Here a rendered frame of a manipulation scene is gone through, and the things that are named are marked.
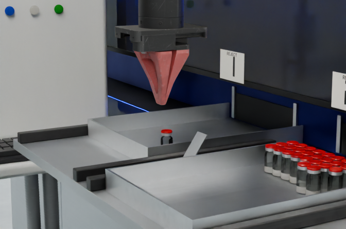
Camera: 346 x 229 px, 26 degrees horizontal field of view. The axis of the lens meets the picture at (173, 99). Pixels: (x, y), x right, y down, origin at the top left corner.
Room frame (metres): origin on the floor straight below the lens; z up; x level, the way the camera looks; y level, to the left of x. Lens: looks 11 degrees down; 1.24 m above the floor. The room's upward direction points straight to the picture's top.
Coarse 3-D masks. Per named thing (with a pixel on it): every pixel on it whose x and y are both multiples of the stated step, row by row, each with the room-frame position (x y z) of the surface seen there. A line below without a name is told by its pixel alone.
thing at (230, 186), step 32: (192, 160) 1.19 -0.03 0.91; (224, 160) 1.22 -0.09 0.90; (256, 160) 1.25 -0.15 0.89; (128, 192) 1.05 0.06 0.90; (160, 192) 1.10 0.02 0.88; (192, 192) 1.10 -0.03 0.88; (224, 192) 1.10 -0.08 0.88; (256, 192) 1.10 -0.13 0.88; (288, 192) 1.10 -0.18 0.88; (160, 224) 0.96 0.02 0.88; (192, 224) 0.89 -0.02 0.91; (224, 224) 0.91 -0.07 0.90
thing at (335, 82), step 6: (336, 72) 1.22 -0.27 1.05; (336, 78) 1.22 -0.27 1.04; (342, 78) 1.21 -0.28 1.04; (336, 84) 1.22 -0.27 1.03; (342, 84) 1.21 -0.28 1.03; (336, 90) 1.22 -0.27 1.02; (342, 90) 1.21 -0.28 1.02; (336, 96) 1.22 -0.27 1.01; (342, 96) 1.20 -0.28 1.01; (336, 102) 1.22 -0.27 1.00; (342, 102) 1.20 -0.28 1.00; (342, 108) 1.20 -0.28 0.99
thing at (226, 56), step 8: (224, 56) 1.51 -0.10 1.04; (232, 56) 1.48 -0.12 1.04; (240, 56) 1.46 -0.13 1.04; (224, 64) 1.51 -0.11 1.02; (232, 64) 1.48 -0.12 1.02; (240, 64) 1.46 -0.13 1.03; (224, 72) 1.51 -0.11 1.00; (232, 72) 1.48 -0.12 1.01; (240, 72) 1.46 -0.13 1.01; (232, 80) 1.48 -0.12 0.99; (240, 80) 1.46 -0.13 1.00
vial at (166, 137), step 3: (162, 135) 1.31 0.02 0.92; (165, 135) 1.31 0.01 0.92; (168, 135) 1.31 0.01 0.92; (162, 138) 1.31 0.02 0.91; (165, 138) 1.31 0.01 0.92; (168, 138) 1.31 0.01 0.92; (171, 138) 1.31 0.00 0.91; (162, 141) 1.31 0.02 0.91; (165, 141) 1.31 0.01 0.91; (168, 141) 1.31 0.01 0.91; (171, 141) 1.31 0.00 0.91; (162, 144) 1.31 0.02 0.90; (165, 144) 1.31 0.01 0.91
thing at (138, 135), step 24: (96, 120) 1.48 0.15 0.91; (120, 120) 1.50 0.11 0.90; (144, 120) 1.53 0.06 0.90; (168, 120) 1.56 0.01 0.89; (192, 120) 1.59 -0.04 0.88; (216, 120) 1.60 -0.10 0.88; (120, 144) 1.34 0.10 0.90; (144, 144) 1.40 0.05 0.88; (168, 144) 1.27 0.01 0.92; (216, 144) 1.32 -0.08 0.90
